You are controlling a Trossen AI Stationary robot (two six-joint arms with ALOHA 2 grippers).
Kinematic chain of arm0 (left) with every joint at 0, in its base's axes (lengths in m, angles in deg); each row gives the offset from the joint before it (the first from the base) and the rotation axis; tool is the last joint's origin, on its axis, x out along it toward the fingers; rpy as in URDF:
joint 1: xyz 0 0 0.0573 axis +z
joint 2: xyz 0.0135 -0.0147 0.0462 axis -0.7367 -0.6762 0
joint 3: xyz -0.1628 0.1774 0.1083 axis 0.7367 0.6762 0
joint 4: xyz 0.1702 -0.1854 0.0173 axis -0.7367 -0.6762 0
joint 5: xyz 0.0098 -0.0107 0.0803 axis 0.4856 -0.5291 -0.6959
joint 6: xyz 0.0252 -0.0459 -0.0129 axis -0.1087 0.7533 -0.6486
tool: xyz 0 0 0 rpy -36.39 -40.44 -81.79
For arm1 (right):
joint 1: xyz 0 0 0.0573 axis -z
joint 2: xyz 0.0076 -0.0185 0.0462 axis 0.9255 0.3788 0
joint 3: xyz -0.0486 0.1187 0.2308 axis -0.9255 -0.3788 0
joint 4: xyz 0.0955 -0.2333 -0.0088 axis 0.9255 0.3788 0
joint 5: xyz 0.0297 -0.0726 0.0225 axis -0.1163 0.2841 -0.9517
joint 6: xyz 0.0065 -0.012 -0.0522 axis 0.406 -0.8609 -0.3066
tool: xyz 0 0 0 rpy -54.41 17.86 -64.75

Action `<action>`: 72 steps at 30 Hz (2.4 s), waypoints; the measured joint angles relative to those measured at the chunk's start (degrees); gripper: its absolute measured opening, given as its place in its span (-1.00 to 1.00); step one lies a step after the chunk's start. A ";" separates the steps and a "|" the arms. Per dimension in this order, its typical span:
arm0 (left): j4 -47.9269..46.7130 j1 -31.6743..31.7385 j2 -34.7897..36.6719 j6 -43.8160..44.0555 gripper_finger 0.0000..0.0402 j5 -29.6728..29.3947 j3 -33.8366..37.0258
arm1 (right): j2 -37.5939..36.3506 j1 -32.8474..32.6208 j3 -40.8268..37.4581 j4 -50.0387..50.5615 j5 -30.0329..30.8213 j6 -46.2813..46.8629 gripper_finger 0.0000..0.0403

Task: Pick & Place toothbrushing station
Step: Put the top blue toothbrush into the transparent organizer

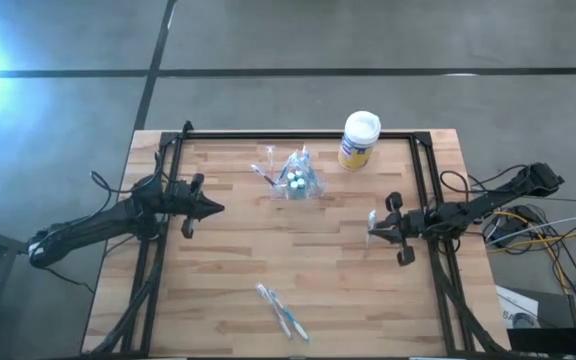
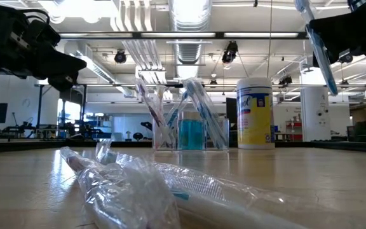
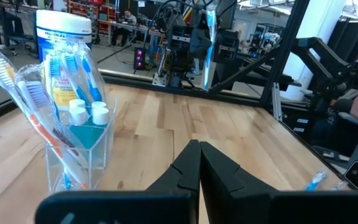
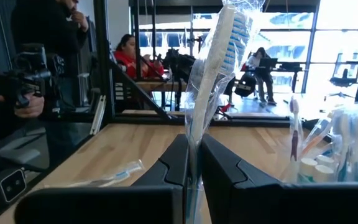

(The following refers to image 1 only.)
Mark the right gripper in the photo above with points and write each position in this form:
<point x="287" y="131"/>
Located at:
<point x="398" y="227"/>

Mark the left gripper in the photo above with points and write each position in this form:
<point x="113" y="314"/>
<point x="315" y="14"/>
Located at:
<point x="195" y="200"/>

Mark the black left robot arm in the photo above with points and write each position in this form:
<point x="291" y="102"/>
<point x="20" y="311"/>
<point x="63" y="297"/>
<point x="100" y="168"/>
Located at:
<point x="93" y="225"/>

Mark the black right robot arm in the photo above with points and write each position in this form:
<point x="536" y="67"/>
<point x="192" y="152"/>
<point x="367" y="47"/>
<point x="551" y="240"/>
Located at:
<point x="493" y="200"/>

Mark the clear acrylic organizer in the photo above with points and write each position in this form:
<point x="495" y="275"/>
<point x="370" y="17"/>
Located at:
<point x="318" y="190"/>

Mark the yellow Lysol wipes canister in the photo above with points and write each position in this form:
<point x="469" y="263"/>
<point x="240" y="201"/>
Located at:
<point x="360" y="135"/>

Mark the white printed box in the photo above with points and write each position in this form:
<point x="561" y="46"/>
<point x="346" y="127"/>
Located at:
<point x="515" y="305"/>

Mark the black equipment case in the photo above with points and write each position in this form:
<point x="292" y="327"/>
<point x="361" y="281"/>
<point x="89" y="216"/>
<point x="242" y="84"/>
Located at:
<point x="558" y="345"/>

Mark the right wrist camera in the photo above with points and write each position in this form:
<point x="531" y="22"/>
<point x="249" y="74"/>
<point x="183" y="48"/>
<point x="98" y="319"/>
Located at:
<point x="414" y="222"/>

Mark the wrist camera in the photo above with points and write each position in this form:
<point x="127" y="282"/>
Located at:
<point x="178" y="197"/>
<point x="414" y="222"/>

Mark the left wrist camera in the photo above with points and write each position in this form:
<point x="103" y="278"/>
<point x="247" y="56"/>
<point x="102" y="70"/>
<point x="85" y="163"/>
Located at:
<point x="178" y="197"/>

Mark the black aluminium table frame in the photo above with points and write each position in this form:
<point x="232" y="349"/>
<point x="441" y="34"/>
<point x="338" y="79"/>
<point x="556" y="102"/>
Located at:
<point x="293" y="135"/>

